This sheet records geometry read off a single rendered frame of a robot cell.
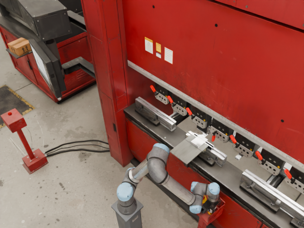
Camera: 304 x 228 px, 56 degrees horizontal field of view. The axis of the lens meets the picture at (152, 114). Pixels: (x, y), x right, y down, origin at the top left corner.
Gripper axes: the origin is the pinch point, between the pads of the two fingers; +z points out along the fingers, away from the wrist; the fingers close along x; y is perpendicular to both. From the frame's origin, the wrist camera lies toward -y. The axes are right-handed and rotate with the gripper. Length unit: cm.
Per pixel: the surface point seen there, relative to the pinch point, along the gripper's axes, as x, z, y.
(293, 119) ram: -18, -89, 40
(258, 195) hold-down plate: -17.3, -13.8, 31.4
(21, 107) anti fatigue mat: 306, 66, -76
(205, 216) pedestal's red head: 0.1, 3.3, -3.6
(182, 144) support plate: 47, -25, 15
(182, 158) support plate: 36.4, -25.5, 5.6
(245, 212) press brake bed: -17.3, 1.4, 21.1
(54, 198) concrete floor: 135, 66, -95
